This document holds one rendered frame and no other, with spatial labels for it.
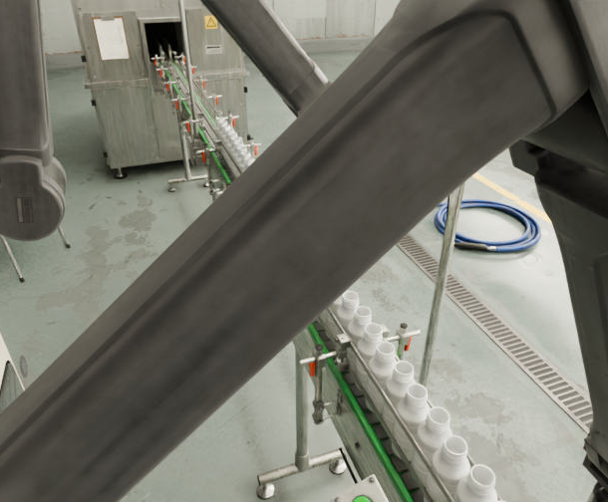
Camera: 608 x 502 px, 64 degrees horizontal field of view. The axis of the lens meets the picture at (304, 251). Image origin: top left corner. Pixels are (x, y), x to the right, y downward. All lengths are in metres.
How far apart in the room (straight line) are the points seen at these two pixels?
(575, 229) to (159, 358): 0.21
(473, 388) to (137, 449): 2.44
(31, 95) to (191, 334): 0.46
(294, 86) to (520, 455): 2.04
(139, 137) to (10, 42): 4.16
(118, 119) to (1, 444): 4.49
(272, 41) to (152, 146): 4.18
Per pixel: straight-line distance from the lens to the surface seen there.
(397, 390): 0.97
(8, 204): 0.63
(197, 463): 2.26
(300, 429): 1.89
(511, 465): 2.38
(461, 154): 0.18
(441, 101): 0.17
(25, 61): 0.60
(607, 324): 0.34
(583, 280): 0.32
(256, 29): 0.61
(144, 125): 4.70
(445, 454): 0.87
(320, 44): 10.88
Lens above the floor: 1.83
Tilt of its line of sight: 32 degrees down
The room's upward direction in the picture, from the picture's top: straight up
